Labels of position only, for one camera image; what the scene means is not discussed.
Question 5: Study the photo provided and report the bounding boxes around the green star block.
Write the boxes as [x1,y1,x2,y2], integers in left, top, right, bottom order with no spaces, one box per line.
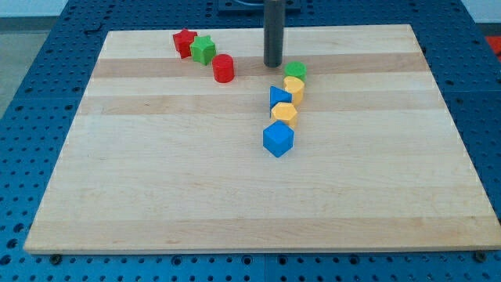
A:
[189,35,216,65]

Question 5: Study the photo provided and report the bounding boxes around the red star block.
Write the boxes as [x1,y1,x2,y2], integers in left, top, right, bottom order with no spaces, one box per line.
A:
[172,28,198,59]

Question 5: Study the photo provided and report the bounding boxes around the blue cube block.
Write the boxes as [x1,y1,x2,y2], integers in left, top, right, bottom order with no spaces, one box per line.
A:
[263,121,294,157]

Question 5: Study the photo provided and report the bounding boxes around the yellow hexagon block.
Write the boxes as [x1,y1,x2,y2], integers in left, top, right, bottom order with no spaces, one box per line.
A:
[271,102,298,128]

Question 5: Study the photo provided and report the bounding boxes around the blue triangle block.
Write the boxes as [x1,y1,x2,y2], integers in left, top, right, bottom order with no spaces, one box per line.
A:
[269,86,292,110]

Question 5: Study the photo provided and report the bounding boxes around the yellow heart block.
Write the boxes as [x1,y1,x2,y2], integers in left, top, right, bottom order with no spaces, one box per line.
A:
[283,76,305,106]

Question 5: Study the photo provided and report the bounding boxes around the red cylinder block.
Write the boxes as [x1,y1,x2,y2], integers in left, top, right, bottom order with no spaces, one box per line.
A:
[212,54,235,83]

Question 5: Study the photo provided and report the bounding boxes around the green cylinder block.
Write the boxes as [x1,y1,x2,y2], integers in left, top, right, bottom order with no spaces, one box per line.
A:
[284,61,307,82]

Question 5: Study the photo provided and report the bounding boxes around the light wooden board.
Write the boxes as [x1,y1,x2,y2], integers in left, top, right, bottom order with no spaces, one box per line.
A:
[24,24,500,255]

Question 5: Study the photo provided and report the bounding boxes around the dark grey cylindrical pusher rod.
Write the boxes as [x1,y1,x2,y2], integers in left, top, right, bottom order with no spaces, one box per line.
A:
[263,0,286,67]

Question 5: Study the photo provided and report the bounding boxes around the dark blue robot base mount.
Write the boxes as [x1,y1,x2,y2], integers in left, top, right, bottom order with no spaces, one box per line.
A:
[214,0,302,15]

